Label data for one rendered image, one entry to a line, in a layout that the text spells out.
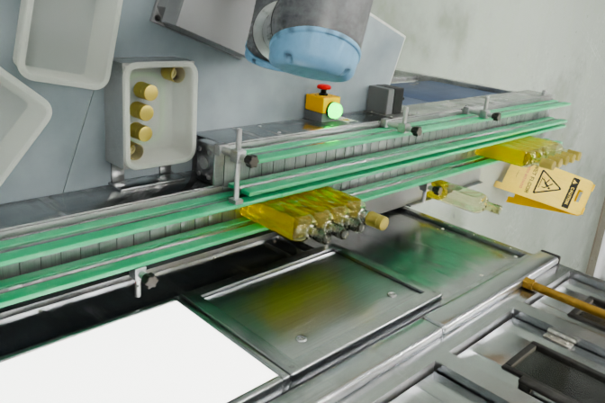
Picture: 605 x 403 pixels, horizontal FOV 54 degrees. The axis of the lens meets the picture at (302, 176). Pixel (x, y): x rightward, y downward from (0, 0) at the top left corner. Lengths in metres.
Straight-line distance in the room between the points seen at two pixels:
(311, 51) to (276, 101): 0.88
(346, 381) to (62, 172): 0.70
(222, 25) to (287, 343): 0.67
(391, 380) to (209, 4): 0.83
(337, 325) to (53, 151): 0.67
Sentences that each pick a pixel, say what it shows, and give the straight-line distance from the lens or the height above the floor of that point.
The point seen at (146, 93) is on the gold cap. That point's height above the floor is 0.81.
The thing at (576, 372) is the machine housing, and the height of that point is 1.62.
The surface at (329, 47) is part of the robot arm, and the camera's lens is 0.73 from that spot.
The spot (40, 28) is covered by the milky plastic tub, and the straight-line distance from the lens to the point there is 1.24.
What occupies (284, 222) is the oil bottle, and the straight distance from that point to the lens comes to 1.31.
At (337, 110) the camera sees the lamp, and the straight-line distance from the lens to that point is 1.62.
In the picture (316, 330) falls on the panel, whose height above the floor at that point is 1.24.
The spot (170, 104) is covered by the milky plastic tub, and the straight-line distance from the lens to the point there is 1.37.
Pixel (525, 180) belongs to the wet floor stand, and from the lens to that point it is 4.61.
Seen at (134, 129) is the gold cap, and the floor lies 0.79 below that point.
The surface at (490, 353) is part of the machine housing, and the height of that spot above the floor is 1.47.
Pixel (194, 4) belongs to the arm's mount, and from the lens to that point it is 1.28.
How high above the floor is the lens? 1.90
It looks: 42 degrees down
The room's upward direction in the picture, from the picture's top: 111 degrees clockwise
